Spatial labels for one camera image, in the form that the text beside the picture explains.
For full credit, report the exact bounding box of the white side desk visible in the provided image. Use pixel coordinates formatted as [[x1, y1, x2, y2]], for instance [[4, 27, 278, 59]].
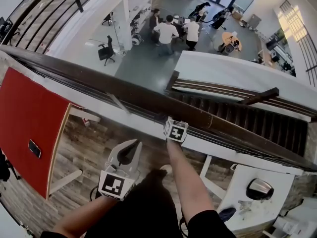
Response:
[[262, 197, 317, 238]]

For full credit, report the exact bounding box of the small grey metal tool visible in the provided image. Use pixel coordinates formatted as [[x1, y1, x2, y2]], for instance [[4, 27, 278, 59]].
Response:
[[237, 199, 252, 214]]

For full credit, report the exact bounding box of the black smartphone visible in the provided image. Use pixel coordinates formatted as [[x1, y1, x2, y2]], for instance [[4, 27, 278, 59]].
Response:
[[28, 139, 42, 159]]

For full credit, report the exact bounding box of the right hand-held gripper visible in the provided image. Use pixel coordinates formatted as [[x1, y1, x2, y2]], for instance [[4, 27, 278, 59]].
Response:
[[162, 116, 189, 143]]

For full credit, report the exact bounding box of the white round wheeled device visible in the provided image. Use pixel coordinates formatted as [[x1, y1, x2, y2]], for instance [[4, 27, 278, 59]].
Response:
[[131, 33, 144, 46]]

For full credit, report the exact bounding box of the black equipment stand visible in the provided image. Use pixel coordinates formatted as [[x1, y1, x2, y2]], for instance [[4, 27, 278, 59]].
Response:
[[0, 147, 20, 183]]

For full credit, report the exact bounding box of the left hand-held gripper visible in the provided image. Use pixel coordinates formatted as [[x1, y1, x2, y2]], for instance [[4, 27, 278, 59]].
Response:
[[98, 139, 143, 203]]

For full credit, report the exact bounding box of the dark blue cloth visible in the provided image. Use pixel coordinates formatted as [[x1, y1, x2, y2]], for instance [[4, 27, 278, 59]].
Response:
[[217, 207, 237, 223]]

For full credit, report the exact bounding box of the black office chair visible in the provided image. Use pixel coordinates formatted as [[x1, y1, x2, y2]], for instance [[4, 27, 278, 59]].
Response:
[[98, 35, 116, 66], [102, 12, 113, 26], [0, 17, 20, 46]]

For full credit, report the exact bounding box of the person's right forearm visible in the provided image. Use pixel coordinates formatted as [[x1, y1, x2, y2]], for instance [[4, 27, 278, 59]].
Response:
[[166, 140, 216, 224]]

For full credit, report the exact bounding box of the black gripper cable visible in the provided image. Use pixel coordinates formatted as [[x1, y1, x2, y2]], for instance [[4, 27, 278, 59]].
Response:
[[89, 186, 101, 203]]

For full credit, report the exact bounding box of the person's left forearm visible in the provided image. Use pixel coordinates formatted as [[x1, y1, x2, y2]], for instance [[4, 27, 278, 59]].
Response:
[[53, 196, 117, 238]]

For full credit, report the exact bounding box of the dark wooden staircase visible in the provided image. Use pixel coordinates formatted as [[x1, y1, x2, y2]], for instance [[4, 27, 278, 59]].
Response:
[[168, 90, 309, 158]]

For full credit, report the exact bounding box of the dark wooden railing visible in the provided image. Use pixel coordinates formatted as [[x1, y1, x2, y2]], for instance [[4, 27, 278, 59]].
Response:
[[0, 45, 317, 172]]

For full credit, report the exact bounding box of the person's black shirt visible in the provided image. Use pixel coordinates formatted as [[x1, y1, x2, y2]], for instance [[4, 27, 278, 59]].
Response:
[[41, 169, 236, 238]]

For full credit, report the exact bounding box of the red table with white legs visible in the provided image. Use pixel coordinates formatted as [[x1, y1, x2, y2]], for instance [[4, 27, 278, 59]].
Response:
[[0, 67, 101, 200]]

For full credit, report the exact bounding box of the dark stair handrail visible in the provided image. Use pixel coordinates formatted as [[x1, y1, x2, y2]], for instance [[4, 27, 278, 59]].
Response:
[[164, 70, 317, 119]]

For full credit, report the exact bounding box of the round wooden table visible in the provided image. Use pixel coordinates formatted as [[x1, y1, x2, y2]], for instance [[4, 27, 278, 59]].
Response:
[[221, 31, 242, 52]]

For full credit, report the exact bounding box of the white computer workstation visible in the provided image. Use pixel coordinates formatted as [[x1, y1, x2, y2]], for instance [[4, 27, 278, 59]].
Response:
[[257, 28, 297, 76]]

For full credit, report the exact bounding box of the person's white shoe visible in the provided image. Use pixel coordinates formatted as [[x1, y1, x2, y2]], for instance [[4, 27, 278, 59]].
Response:
[[159, 164, 173, 176]]

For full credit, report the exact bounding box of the grey metal cabinet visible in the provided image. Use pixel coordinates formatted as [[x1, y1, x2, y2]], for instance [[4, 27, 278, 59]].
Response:
[[247, 13, 262, 29]]

